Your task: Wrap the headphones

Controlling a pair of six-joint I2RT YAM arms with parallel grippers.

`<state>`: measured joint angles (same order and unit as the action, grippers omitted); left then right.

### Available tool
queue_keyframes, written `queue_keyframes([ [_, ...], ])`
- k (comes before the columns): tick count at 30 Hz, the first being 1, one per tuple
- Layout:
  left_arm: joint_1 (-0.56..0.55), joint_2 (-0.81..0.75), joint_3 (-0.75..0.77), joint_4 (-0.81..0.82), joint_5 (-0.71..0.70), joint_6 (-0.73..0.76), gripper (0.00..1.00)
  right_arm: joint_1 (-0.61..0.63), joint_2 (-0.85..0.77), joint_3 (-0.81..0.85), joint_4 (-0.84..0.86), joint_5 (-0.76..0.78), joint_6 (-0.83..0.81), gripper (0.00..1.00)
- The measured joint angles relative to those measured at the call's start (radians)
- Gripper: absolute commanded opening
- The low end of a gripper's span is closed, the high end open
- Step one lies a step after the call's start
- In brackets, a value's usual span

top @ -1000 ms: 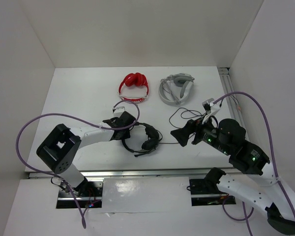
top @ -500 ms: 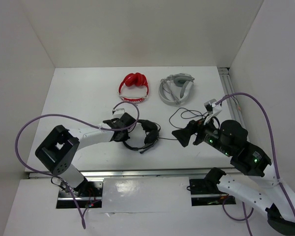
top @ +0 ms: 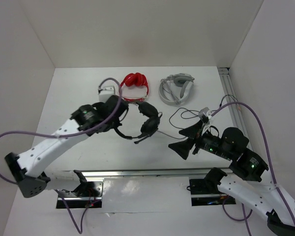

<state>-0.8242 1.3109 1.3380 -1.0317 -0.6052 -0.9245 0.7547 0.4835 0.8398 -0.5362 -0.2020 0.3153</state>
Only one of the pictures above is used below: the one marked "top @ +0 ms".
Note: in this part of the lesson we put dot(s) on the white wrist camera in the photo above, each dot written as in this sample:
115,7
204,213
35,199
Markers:
105,93
205,115

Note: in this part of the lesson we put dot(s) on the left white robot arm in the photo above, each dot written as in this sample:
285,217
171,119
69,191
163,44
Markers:
28,168

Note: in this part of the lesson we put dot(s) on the aluminium rail front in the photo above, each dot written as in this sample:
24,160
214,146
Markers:
147,173

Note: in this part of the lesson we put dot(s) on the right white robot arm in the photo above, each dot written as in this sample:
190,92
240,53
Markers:
266,198

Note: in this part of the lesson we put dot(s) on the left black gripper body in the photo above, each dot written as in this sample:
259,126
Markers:
115,124

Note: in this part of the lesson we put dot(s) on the grey white headphones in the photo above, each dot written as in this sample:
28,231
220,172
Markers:
176,88

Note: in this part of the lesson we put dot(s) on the aluminium rail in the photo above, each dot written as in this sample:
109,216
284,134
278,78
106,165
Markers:
230,96
147,173

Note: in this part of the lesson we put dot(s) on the red folded headphones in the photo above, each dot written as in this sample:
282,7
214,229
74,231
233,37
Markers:
137,80

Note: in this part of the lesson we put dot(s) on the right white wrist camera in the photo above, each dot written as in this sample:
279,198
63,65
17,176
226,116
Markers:
205,115

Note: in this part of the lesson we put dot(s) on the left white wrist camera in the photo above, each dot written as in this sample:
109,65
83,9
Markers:
105,93

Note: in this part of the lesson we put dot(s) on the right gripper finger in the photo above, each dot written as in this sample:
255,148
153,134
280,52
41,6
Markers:
192,131
183,148

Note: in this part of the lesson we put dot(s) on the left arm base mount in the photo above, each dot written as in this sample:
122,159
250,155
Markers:
83,192

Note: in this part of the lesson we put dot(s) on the aluminium rail right side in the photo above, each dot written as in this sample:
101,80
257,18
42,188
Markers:
230,96

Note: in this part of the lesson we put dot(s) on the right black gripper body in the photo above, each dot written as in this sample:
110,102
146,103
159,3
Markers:
207,141

